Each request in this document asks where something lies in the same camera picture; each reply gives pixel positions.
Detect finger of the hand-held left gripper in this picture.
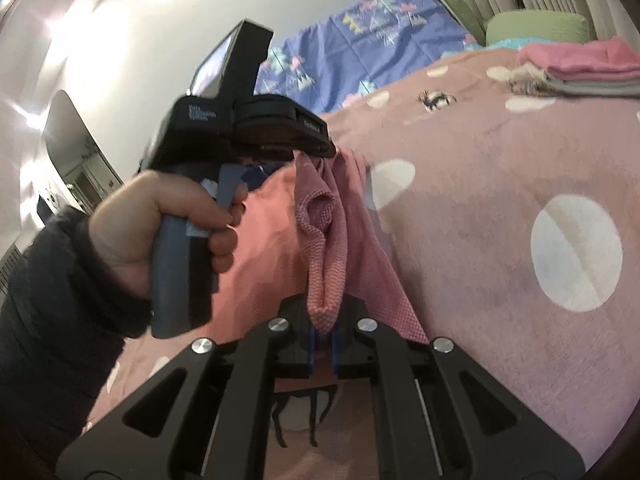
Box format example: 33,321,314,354
292,109,337,162

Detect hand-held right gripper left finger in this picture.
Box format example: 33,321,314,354
56,296,317,480

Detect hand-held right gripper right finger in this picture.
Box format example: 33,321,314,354
330,297,585,480

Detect salmon pink checked garment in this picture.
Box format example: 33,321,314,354
212,149,431,347

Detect person's left forearm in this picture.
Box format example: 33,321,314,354
0,205,153,466

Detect person's left hand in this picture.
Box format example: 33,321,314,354
89,170,249,302

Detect navy star-print cloth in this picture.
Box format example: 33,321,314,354
239,160,288,196

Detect purple star-patterned pillow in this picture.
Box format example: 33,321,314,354
254,0,488,113

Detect dark framed mirror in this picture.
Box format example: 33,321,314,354
42,90,126,202

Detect pink polka dot blanket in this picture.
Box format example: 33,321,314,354
87,47,640,480

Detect green pillow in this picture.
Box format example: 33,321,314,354
486,10,593,46
440,0,488,46

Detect turquoise bed sheet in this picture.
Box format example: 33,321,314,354
470,39,521,54

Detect patterned folded garment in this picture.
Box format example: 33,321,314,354
505,67,551,96

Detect pink folded garment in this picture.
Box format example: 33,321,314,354
517,37,640,83

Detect grey folded garment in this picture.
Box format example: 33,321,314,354
545,77,640,99

